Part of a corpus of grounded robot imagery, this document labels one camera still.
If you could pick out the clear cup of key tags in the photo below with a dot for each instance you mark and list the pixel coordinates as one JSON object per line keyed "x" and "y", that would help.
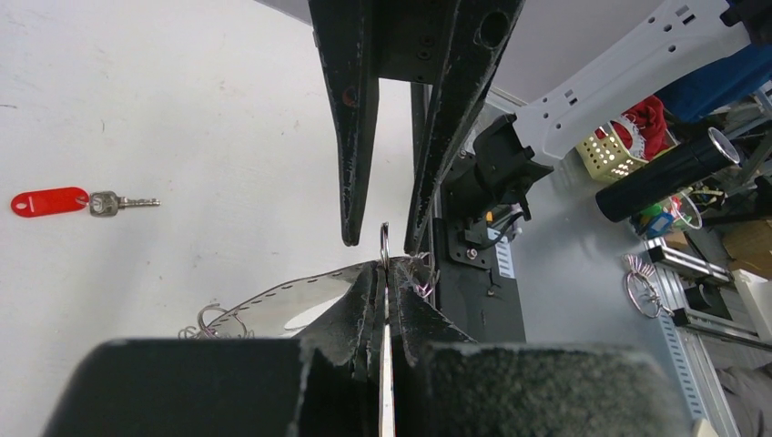
{"x": 676, "y": 213}

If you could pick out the aluminium rail frame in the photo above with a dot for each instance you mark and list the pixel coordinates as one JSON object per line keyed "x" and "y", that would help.
{"x": 691, "y": 289}

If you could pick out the black cylinder flashlight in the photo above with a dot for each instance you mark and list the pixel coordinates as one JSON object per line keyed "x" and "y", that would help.
{"x": 678, "y": 168}

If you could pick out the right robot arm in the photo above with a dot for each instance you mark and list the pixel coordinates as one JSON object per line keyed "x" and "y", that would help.
{"x": 674, "y": 40}

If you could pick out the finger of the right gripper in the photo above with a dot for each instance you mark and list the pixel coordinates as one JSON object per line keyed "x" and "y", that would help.
{"x": 474, "y": 36}
{"x": 343, "y": 33}

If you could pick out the right controller board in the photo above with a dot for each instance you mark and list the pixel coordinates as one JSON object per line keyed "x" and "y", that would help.
{"x": 503, "y": 235}

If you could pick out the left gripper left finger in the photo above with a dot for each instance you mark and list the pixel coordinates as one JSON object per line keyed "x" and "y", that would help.
{"x": 319, "y": 382}

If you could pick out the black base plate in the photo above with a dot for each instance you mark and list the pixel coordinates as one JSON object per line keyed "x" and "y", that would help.
{"x": 486, "y": 177}

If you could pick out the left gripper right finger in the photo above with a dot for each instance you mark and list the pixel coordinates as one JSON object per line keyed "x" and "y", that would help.
{"x": 447, "y": 384}

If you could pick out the cream perforated basket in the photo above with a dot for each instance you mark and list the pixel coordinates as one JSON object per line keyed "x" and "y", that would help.
{"x": 605, "y": 156}

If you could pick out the key with red tag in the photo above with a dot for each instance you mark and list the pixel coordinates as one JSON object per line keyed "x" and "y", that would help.
{"x": 53, "y": 201}

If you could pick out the red cloth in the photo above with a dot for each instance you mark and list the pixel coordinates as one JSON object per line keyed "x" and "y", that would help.
{"x": 642, "y": 128}

